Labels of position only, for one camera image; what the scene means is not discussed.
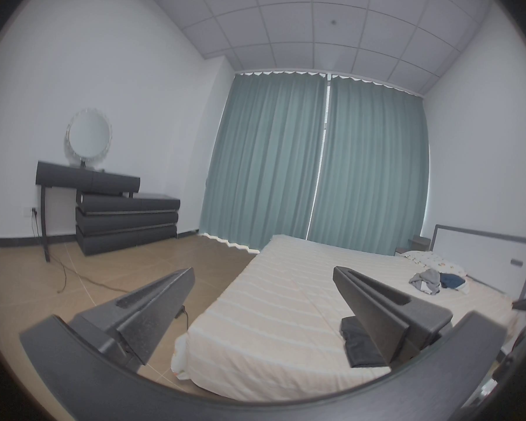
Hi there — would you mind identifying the grey bedside table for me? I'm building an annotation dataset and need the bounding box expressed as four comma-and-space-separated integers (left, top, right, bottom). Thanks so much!
394, 234, 433, 256

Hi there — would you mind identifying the bed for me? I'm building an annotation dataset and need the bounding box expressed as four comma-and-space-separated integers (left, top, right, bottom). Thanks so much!
171, 224, 526, 403

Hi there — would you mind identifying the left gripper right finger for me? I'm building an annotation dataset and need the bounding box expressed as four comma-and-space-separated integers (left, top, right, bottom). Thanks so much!
332, 265, 455, 374

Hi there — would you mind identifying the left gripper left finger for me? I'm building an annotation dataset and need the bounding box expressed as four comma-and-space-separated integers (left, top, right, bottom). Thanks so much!
68, 267, 196, 372

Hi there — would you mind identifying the pile of clothes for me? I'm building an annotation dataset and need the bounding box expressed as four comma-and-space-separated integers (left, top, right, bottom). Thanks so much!
409, 268, 471, 296

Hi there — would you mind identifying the black dressing table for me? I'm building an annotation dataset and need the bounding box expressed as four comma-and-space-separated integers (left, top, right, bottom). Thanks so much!
35, 161, 141, 263

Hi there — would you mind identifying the black garment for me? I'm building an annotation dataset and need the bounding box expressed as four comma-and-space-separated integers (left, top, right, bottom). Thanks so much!
340, 316, 392, 368

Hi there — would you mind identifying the black cable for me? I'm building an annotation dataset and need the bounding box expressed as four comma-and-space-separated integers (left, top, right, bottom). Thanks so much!
31, 209, 190, 329

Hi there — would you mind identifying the white printed pillow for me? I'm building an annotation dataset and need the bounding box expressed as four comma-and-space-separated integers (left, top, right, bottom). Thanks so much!
399, 250, 468, 279

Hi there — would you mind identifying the round white mirror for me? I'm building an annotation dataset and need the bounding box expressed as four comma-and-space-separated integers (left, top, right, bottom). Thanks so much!
63, 106, 114, 169

